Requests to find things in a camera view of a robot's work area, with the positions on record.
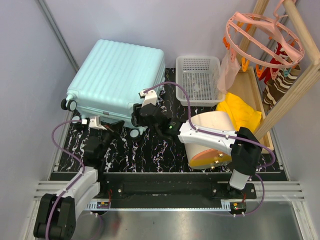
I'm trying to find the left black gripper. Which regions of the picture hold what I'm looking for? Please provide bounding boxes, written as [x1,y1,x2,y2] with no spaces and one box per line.
[96,120,125,160]

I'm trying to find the light blue hard-shell suitcase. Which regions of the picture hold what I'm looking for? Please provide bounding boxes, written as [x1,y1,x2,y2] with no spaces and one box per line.
[60,39,166,138]

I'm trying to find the white round drum box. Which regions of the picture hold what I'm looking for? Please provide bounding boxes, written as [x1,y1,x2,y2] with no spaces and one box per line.
[184,111,235,170]

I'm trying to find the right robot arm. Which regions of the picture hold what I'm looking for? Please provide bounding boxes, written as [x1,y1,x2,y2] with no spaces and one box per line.
[131,103,262,199]

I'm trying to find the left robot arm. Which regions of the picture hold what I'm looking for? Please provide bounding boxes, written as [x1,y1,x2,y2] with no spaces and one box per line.
[33,117,125,240]

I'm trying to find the black marble pattern mat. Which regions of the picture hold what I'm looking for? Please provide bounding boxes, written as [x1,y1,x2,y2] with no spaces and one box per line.
[49,66,288,174]

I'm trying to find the white perforated plastic basket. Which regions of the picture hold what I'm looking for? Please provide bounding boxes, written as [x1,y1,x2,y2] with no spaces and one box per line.
[175,56,225,107]

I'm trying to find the yellow cloth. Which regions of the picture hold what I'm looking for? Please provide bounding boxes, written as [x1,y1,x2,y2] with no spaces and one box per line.
[216,92,262,133]

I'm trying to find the translucent pink plastic bag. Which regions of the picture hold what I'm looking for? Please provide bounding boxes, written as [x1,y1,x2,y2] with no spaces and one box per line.
[217,50,241,94]

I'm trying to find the wooden tray base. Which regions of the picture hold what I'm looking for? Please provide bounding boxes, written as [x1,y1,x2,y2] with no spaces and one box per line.
[232,65,275,154]

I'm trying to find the red cloth item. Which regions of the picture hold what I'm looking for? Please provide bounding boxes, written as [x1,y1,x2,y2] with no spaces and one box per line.
[257,42,293,81]

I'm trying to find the brown striped cloth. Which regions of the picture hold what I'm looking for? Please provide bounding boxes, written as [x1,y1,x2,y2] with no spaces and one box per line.
[262,64,301,112]

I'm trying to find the pink round clip hanger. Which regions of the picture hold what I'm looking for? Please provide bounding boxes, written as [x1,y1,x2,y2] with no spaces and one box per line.
[223,12,305,79]

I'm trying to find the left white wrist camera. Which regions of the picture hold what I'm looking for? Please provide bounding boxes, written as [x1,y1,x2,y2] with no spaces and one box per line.
[81,116,107,131]

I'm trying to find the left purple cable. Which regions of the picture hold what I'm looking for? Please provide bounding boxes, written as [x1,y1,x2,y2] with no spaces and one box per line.
[44,119,104,240]

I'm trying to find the purple cable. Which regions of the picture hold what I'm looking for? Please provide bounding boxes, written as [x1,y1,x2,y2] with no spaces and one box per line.
[141,81,277,218]
[44,119,104,240]

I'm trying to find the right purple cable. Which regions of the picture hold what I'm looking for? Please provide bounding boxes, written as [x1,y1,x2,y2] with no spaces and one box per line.
[141,81,277,218]

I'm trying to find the wooden hanger rack frame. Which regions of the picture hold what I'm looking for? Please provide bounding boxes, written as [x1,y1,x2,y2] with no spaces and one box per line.
[237,0,320,141]

